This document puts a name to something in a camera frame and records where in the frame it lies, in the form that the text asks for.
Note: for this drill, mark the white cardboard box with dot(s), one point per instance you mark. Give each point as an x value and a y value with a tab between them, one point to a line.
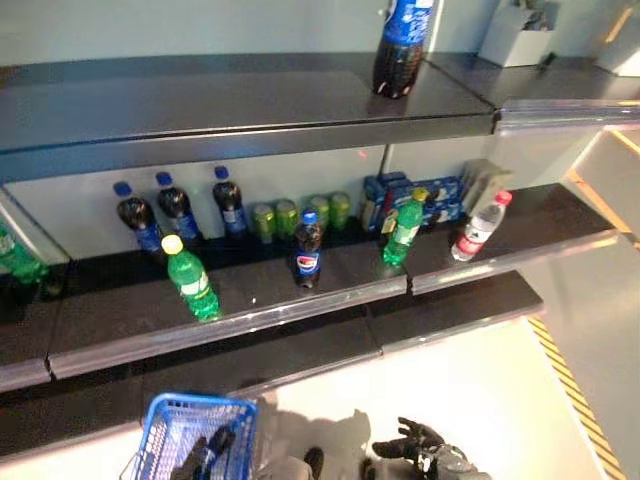
515	45

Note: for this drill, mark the large Pepsi cola bottle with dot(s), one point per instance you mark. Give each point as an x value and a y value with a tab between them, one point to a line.
405	50

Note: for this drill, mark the green drink can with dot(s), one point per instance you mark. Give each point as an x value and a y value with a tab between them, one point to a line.
263	222
286	217
340	210
321	205

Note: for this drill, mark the white wood-edged display stand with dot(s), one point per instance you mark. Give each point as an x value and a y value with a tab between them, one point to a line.
610	175

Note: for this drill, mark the blue plastic shopping basket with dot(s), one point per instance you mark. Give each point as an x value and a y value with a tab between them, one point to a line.
200	399

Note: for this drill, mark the blue yellow cookie box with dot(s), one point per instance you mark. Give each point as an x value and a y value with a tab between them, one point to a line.
372	205

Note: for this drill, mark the silver left robot leg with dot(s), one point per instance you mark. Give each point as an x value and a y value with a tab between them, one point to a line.
312	457

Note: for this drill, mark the grey cardboard box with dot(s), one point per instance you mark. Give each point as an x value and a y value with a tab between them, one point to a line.
482	180

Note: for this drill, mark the black shelf board clear rail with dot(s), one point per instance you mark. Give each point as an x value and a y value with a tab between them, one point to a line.
280	310
200	100

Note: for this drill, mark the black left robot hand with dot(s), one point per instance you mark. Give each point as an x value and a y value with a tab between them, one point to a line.
192	465

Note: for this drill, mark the water bottle red label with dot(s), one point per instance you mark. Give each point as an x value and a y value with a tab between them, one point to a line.
477	232

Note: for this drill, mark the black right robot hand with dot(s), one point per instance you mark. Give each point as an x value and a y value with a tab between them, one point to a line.
412	445

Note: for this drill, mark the yellow black hazard tape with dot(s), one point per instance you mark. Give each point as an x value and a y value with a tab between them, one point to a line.
577	400

